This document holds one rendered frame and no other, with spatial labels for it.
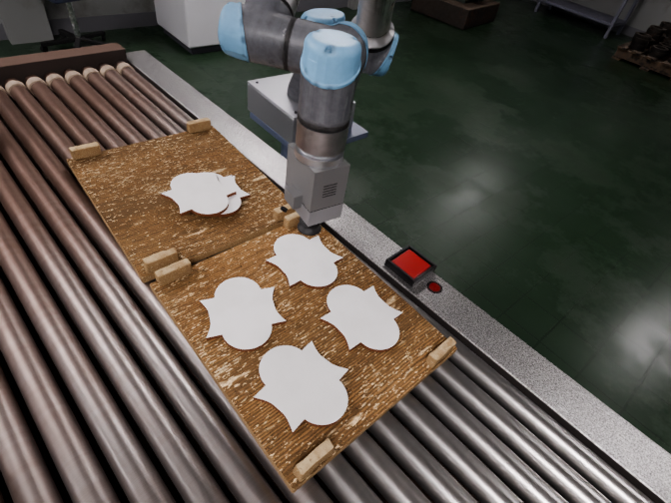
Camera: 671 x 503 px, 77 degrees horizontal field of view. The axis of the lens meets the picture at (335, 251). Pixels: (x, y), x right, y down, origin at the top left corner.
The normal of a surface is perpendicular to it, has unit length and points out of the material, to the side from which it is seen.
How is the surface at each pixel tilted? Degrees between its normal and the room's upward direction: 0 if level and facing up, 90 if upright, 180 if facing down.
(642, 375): 0
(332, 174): 90
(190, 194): 0
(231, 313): 0
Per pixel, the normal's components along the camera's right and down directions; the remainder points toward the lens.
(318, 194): 0.52, 0.66
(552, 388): 0.14, -0.70
